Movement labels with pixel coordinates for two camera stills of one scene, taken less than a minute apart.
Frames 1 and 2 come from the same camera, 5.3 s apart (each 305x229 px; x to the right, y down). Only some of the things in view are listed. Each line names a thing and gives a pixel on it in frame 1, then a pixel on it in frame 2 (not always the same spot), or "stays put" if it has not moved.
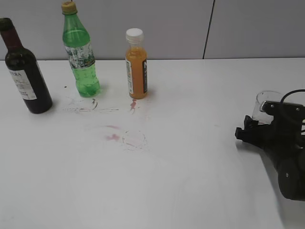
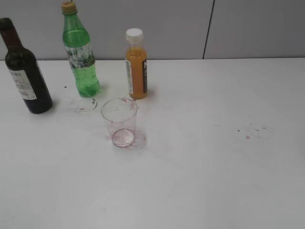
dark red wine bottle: [25, 71] stays put
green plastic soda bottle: [76, 40] stays put
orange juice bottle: [137, 58] stays put
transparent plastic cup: [258, 115] -> [120, 113]
